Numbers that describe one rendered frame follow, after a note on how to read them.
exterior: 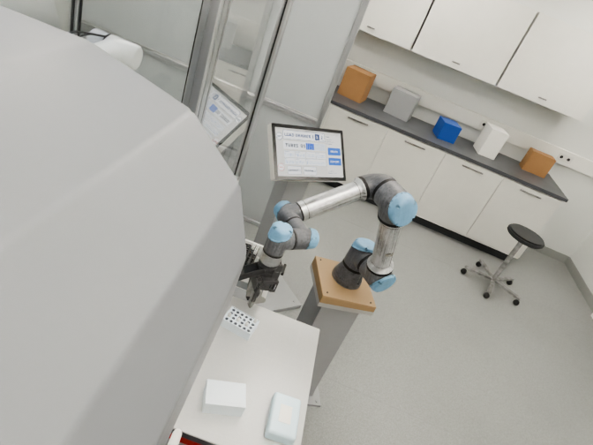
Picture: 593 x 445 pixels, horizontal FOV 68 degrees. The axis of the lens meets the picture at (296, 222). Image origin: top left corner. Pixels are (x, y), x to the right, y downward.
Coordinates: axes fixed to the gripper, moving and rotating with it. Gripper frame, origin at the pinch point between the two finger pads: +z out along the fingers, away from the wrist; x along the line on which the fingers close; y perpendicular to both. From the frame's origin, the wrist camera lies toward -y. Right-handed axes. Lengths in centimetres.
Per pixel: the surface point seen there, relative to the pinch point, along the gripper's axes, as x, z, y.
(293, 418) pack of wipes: -42.1, 8.5, 10.0
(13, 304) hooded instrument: -84, -81, -59
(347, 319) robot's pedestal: 16, 25, 61
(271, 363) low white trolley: -18.0, 12.9, 9.5
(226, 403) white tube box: -36.5, 7.9, -11.4
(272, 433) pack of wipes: -46.3, 9.4, 2.0
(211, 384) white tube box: -29.6, 7.9, -15.3
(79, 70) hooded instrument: -45, -87, -59
